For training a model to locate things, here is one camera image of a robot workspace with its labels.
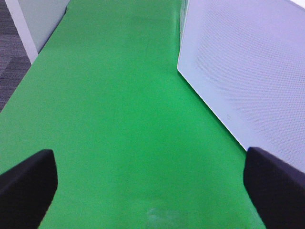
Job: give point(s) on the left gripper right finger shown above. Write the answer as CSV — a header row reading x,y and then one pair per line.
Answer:
x,y
276,189

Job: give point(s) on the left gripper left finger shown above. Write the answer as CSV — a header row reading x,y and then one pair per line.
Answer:
x,y
27,191

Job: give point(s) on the white microwave oven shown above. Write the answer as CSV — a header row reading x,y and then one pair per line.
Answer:
x,y
183,11

